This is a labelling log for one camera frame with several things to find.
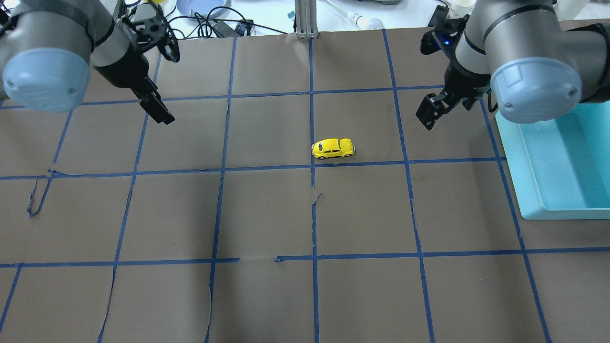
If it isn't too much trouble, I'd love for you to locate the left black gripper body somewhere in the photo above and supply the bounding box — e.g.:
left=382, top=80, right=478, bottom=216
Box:
left=93, top=29, right=161, bottom=101

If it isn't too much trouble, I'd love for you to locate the yellow beetle toy car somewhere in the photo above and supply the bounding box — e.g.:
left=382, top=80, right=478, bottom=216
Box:
left=311, top=138, right=356, bottom=160

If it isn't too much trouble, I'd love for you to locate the aluminium frame post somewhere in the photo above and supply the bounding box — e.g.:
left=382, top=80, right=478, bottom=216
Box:
left=295, top=0, right=319, bottom=39

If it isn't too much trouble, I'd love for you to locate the light blue plate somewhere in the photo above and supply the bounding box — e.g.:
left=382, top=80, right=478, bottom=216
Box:
left=175, top=0, right=231, bottom=20

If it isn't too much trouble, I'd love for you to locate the white paper cup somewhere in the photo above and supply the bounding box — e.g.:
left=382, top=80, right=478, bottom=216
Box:
left=445, top=0, right=477, bottom=18

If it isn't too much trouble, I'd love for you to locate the black power adapter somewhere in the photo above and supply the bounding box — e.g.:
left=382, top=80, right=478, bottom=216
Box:
left=212, top=20, right=254, bottom=38

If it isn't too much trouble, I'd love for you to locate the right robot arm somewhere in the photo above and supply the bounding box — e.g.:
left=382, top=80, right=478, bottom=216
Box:
left=416, top=0, right=610, bottom=130

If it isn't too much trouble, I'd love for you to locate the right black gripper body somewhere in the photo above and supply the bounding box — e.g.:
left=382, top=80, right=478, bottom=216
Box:
left=442, top=59, right=491, bottom=107

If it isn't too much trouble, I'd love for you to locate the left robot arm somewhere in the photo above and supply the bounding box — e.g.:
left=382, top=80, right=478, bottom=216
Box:
left=0, top=0, right=180, bottom=124

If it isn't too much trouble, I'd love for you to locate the turquoise plastic bin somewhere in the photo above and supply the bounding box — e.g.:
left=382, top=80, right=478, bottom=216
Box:
left=495, top=102, right=610, bottom=220

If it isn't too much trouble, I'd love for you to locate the brown paper table cover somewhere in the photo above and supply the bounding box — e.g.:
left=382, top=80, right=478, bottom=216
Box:
left=1, top=29, right=609, bottom=343

